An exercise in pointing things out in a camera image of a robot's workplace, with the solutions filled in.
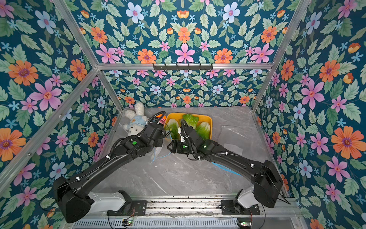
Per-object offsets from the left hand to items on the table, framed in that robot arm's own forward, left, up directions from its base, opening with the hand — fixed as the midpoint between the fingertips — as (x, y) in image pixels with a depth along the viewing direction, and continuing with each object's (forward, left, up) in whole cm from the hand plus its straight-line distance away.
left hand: (160, 135), depth 78 cm
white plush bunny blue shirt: (+22, +20, -12) cm, 32 cm away
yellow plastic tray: (+25, -8, -15) cm, 31 cm away
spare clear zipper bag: (+5, -50, -20) cm, 54 cm away
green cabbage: (+20, -19, -13) cm, 30 cm away
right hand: (-6, -8, -1) cm, 9 cm away
